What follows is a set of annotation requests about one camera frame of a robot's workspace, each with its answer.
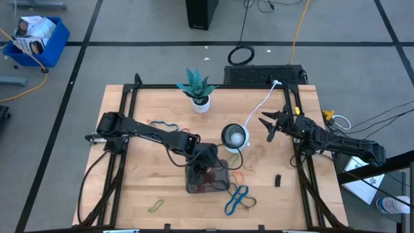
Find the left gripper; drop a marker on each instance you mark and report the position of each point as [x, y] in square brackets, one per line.
[205, 155]

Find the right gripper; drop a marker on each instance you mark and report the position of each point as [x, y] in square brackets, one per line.
[286, 124]

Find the thin red rubber band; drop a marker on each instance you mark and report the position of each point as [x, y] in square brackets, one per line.
[186, 130]

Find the tan rubber band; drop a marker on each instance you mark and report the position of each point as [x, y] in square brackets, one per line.
[264, 151]

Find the wide blue rubber band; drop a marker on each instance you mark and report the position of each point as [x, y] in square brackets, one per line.
[226, 207]

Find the black rubber band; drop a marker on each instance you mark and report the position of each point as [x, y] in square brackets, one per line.
[255, 202]

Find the green rubber band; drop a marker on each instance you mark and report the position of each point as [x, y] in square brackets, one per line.
[152, 209]

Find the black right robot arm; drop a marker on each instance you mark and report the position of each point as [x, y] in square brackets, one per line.
[349, 145]

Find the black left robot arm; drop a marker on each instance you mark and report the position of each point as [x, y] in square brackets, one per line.
[145, 131]

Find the transparent grey plastic bin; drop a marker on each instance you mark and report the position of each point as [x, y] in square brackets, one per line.
[224, 171]

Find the small orange rubber band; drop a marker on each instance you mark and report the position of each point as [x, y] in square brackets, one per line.
[243, 177]

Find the dark blue rubber band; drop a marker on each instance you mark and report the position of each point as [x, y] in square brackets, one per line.
[163, 122]

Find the white ball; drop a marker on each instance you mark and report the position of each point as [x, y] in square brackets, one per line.
[237, 138]

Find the white cup with black rim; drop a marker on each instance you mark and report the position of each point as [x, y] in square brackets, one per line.
[241, 149]

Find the black perforated computer case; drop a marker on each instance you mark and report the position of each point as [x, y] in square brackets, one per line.
[258, 74]

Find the green succulent in white pot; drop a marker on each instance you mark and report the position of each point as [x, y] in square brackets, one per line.
[200, 105]

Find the yellow plug connector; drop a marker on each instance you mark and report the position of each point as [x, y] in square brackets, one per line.
[329, 114]

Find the small black block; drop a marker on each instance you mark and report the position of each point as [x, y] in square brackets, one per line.
[277, 180]

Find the black table clamp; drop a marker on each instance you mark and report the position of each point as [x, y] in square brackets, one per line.
[167, 227]
[261, 228]

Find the black tower case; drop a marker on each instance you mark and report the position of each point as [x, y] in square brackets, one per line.
[200, 14]

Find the black side table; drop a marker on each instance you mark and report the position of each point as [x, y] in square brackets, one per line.
[388, 165]

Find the white bottle with blue label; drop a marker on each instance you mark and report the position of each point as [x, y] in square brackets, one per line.
[391, 205]

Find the blue plastic crate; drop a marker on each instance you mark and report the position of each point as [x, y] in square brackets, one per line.
[55, 48]

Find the grey desk foot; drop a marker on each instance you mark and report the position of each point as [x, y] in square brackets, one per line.
[39, 4]
[13, 81]

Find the white cardboard box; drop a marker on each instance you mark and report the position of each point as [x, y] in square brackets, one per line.
[42, 29]
[24, 43]

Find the black chair base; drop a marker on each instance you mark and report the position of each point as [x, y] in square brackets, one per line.
[3, 113]

